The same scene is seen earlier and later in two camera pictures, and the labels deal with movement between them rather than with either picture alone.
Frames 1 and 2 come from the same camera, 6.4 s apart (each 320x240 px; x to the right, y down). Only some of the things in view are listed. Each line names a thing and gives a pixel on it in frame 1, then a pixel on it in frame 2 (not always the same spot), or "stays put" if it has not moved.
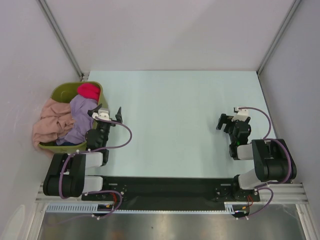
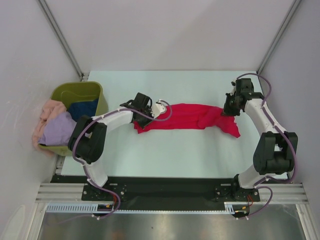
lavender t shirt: x=83 y=121 to x=57 y=130
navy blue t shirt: x=67 y=143 to x=78 y=109
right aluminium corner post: x=292 y=10 stays put
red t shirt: x=89 y=90 to x=188 y=116
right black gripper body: x=233 y=137 to x=230 y=108
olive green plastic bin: x=65 y=92 stays put
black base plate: x=171 y=192 stays put
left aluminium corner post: x=44 y=5 stays put
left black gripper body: x=103 y=129 to x=143 y=122
